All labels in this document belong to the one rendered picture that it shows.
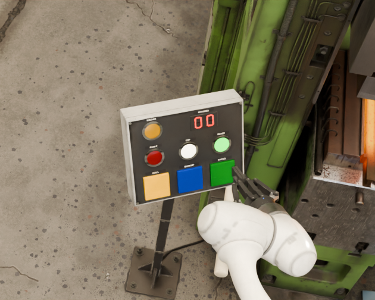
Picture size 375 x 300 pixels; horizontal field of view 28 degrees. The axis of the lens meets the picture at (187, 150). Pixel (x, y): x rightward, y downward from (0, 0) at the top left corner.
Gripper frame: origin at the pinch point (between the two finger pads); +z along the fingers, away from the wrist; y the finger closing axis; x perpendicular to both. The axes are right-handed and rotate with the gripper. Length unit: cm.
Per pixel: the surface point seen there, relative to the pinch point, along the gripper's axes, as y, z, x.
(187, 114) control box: -9.9, 13.4, 14.8
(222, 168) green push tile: -0.3, 12.6, -4.2
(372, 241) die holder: 58, 21, -52
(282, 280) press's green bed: 38, 53, -88
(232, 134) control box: 3.3, 13.4, 5.7
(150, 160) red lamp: -21.3, 13.0, 2.8
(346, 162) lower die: 41.5, 14.8, -12.7
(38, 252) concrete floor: -54, 92, -77
